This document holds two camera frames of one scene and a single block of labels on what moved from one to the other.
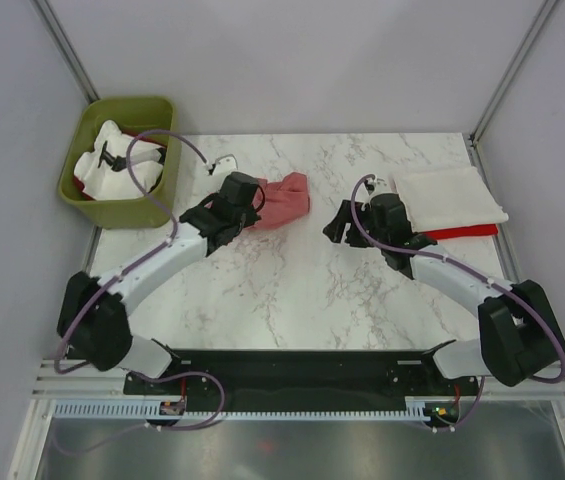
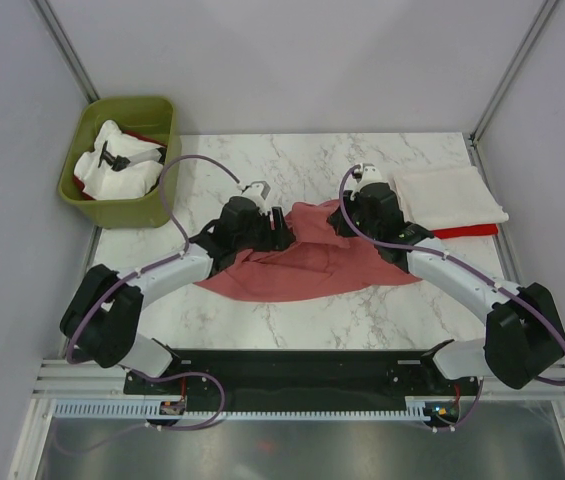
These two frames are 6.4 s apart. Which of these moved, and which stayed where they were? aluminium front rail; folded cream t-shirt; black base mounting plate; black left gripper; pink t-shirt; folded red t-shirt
Moved: black left gripper; pink t-shirt
Stayed: folded red t-shirt; aluminium front rail; folded cream t-shirt; black base mounting plate
